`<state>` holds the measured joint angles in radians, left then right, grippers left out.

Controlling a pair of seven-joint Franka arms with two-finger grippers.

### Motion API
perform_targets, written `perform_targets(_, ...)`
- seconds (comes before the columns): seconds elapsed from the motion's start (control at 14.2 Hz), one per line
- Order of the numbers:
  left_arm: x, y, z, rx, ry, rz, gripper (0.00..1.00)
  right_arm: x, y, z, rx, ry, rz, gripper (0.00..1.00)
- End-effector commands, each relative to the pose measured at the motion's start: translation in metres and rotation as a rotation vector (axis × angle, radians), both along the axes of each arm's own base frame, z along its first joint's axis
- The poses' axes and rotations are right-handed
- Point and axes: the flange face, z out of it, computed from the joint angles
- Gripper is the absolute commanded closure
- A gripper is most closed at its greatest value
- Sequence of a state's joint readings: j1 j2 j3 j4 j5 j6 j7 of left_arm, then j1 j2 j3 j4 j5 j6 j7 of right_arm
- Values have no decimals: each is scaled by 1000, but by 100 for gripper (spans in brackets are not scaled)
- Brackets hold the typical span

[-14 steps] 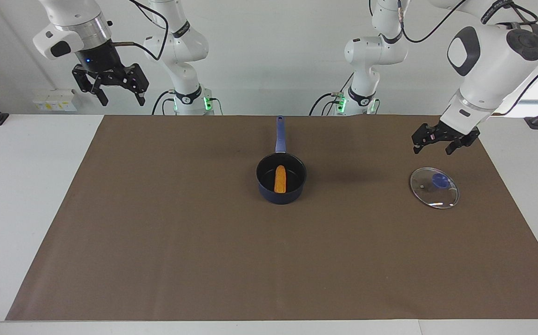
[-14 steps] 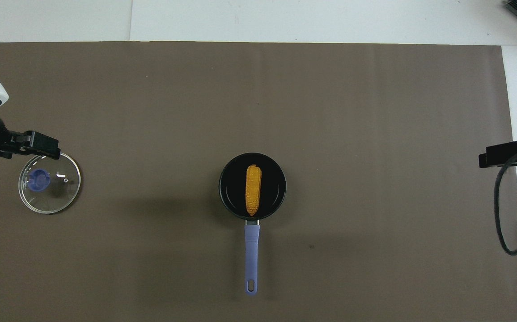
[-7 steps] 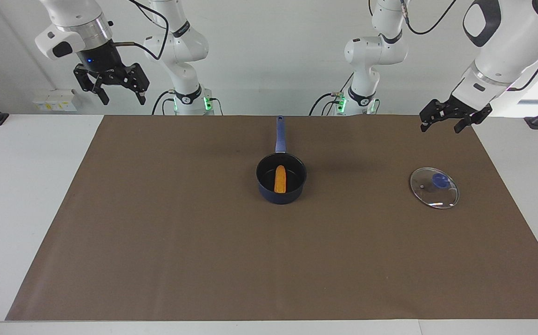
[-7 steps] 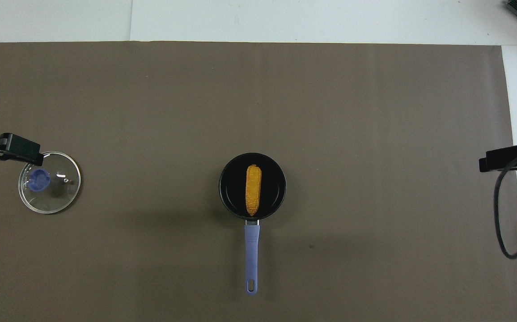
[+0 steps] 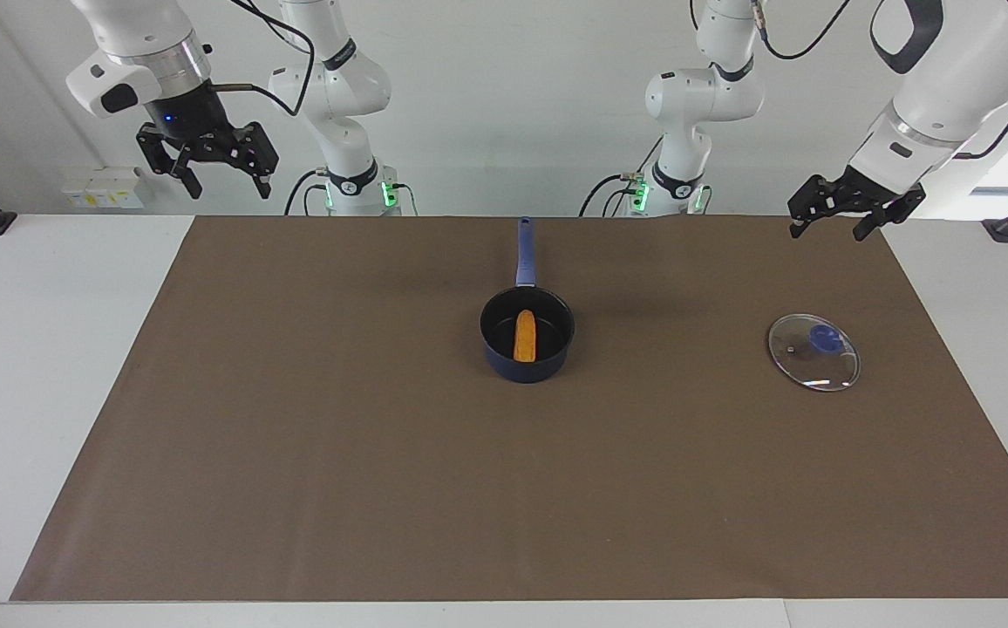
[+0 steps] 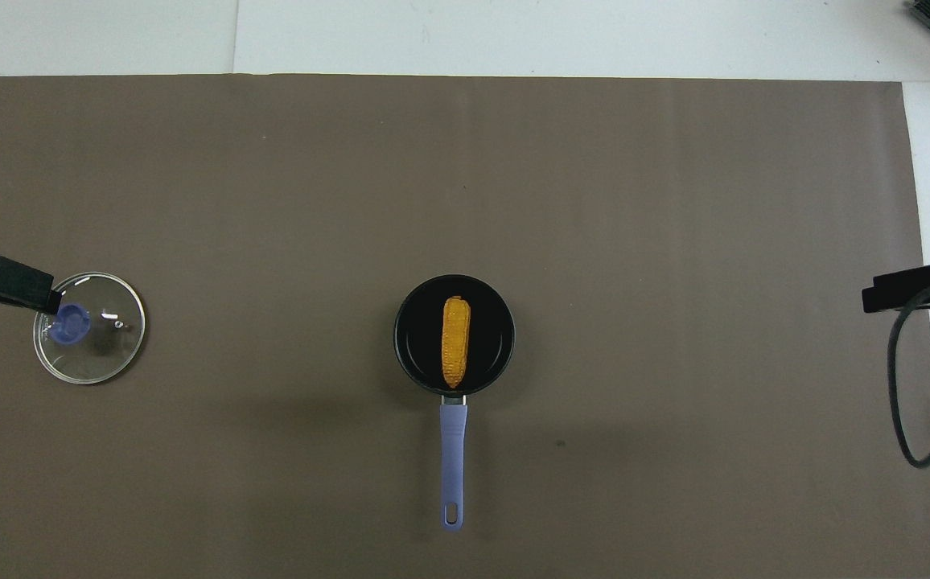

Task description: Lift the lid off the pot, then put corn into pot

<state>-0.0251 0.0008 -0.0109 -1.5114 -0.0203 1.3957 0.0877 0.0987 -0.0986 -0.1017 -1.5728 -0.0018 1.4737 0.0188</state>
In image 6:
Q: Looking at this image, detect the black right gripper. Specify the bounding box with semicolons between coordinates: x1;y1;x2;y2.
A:
862;262;930;315

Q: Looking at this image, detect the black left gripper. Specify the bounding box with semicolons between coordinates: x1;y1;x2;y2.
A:
0;253;63;315

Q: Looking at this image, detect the glass lid with lilac knob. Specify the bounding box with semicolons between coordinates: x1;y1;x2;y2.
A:
33;272;146;385

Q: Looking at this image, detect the yellow corn cob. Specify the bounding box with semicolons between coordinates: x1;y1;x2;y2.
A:
441;295;472;389

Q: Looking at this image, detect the brown table mat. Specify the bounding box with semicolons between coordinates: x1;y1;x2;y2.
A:
0;74;930;579

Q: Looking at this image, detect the black pot with lilac handle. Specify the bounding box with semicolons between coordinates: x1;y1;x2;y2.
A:
393;274;516;533

